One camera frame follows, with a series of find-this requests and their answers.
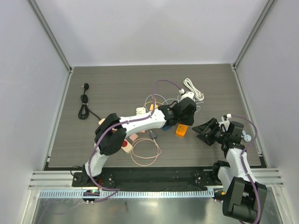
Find orange power strip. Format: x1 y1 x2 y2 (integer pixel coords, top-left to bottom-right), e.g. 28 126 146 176
176 124 189 137

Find white cord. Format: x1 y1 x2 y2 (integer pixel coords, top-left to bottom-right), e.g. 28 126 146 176
183 78 206 102

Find blue cube adapter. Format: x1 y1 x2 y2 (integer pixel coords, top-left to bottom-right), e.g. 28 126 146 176
162 126 171 131

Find light blue cord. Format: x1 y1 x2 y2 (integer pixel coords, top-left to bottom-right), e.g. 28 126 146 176
240 131 253 142

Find white adapter plug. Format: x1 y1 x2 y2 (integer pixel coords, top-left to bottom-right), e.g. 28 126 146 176
135 107 146 115

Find small pink charger plug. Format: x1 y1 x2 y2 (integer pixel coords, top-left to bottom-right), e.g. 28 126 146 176
129 134 138 141

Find pink charging cable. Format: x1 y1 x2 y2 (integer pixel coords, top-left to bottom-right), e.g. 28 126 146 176
130 137 162 167

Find beige power strip red sockets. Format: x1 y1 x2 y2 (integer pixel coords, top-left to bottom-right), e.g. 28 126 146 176
98 119 133 154

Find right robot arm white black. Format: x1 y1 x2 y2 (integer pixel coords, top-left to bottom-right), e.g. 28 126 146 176
192 115 267 224

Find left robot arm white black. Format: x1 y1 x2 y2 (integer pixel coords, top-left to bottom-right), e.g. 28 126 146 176
82 98 197 187

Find grey small adapter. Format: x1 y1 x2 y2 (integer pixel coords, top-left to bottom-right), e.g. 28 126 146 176
149 131 157 140

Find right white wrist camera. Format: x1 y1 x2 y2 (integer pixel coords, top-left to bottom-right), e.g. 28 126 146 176
219 113 232 129

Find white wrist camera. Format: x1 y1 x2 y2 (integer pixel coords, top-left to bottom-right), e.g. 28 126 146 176
219 113 232 129
178 89 195 102

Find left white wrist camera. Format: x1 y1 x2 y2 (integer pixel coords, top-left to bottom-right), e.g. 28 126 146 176
178 89 195 102

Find slotted cable duct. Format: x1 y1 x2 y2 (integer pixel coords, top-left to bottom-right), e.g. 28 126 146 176
39 189 214 199

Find black mounting base plate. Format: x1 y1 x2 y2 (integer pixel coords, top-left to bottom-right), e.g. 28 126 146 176
72 167 231 193

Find black power cord with plug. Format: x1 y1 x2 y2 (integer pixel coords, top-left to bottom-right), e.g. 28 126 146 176
78 83 102 120

